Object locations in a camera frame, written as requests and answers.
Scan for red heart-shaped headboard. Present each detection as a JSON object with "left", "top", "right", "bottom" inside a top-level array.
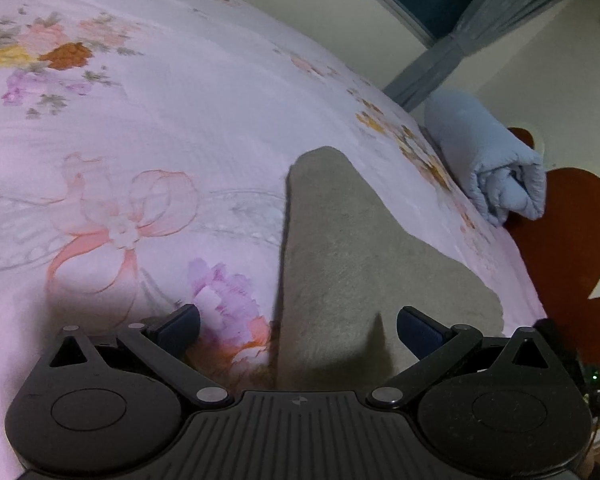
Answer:
[{"left": 502, "top": 127, "right": 600, "bottom": 376}]

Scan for pink floral bed sheet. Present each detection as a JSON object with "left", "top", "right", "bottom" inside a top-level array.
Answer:
[{"left": 0, "top": 0, "right": 544, "bottom": 479}]

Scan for light blue folded quilt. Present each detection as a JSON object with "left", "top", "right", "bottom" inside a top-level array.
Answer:
[{"left": 425, "top": 89, "right": 546, "bottom": 226}]

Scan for grey right curtain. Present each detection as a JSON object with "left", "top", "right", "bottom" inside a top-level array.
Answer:
[{"left": 385, "top": 0, "right": 562, "bottom": 112}]

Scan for grey pants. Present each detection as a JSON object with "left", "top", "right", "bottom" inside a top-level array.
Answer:
[{"left": 276, "top": 148, "right": 504, "bottom": 391}]

